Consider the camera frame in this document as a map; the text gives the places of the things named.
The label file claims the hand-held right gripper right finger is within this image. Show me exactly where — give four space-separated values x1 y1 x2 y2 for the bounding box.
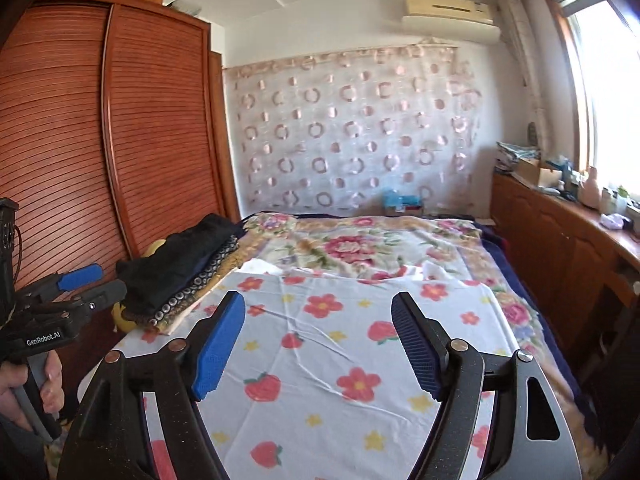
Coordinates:
391 290 585 480

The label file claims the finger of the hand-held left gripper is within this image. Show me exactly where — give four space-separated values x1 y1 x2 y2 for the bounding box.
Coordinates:
65 280 129 319
30 263 105 304

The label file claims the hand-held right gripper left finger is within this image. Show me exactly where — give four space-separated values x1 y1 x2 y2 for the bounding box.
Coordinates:
57 290 247 480

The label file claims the black printed t-shirt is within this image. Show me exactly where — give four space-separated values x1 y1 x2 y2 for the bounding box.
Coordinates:
116 212 241 306

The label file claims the person's left hand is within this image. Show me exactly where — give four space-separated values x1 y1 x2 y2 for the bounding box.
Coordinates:
0 352 66 432

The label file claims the folded navy garment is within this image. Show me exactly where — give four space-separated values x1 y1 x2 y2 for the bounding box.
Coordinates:
165 232 240 293

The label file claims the floral blanket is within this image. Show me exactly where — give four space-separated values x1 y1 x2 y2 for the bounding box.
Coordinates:
240 212 576 391

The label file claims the blue tissue box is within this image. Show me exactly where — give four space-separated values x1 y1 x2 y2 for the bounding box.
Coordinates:
382 190 425 217

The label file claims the wooden slatted wardrobe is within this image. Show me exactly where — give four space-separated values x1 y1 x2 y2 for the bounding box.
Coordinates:
0 0 241 401

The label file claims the wooden window cabinet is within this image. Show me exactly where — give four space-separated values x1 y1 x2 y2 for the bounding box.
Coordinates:
490 172 640 361

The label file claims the cardboard box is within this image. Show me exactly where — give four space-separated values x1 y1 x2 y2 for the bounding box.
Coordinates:
514 159 563 188

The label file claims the stack of folded cloths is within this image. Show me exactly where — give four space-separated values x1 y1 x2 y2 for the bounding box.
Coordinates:
495 141 541 172

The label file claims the pale pink bottle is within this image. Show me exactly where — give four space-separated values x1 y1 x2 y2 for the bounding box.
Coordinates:
579 166 602 210

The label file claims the beige window curtain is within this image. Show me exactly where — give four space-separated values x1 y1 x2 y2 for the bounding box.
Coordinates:
497 0 546 126

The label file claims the wooden-framed window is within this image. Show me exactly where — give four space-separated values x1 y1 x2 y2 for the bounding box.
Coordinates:
545 0 640 206

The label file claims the cream air conditioner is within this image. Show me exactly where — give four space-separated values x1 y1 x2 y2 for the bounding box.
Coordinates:
401 0 502 43

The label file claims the circle-patterned wall curtain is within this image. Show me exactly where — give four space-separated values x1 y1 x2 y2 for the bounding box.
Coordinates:
222 42 483 218

